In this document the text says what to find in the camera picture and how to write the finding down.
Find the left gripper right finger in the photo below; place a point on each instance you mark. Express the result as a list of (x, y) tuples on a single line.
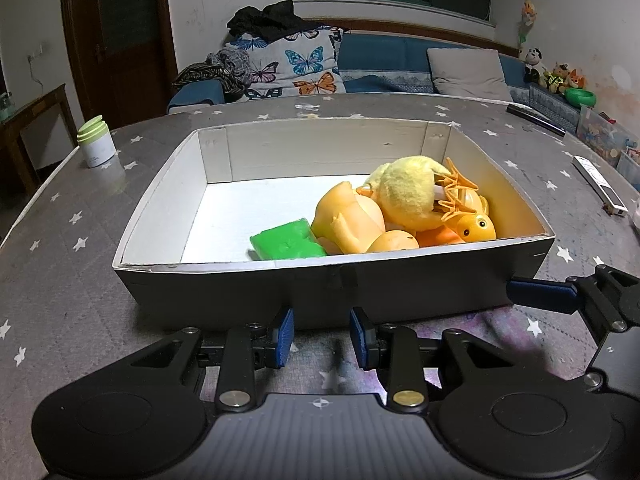
[(393, 352)]

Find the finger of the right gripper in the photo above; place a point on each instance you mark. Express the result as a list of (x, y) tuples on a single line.
[(544, 295)]

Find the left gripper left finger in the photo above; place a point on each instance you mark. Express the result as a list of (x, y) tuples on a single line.
[(248, 348)]

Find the green packet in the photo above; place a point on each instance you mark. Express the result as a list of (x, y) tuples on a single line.
[(292, 240)]

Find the yellow plush duck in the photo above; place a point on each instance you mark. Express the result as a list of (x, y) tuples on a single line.
[(405, 191)]

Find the clear plastic bag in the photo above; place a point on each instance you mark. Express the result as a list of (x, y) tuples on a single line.
[(634, 214)]

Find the white remote control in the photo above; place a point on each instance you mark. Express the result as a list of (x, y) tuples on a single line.
[(612, 203)]

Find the orange rubber duck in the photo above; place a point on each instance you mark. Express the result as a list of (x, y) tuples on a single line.
[(462, 228)]

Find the white cardboard box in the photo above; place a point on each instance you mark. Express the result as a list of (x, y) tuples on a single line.
[(186, 253)]

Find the yellow plastic toy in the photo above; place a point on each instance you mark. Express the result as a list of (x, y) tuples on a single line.
[(354, 224)]

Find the clear toy storage box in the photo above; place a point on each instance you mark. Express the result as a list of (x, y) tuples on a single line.
[(612, 142)]

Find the black remote control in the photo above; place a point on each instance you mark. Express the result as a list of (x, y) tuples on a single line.
[(522, 112)]

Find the green plastic bowl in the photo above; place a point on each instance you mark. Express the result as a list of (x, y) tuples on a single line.
[(578, 97)]

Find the orange fox plush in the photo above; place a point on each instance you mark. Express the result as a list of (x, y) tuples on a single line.
[(576, 79)]

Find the yellow bear plush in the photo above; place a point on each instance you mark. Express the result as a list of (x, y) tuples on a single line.
[(557, 78)]

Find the panda plush toy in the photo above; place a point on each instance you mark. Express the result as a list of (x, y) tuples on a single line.
[(534, 69)]

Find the beige cushion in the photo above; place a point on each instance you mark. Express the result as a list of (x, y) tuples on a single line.
[(468, 73)]

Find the green lidded white jar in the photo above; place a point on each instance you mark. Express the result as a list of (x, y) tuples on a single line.
[(95, 141)]

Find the grey knitted clothing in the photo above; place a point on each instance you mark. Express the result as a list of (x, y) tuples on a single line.
[(229, 66)]

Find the hanging doll toy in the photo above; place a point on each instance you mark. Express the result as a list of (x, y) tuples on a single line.
[(527, 21)]

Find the butterfly print quilt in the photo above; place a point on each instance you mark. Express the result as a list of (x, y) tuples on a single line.
[(301, 64)]

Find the blue sofa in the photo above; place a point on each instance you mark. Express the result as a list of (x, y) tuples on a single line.
[(382, 63)]

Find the wooden side table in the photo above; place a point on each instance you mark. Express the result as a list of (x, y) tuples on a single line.
[(34, 140)]

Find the black clothes pile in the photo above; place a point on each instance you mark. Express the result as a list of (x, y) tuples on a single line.
[(272, 23)]

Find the brown wooden door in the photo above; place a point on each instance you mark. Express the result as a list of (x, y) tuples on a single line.
[(122, 57)]

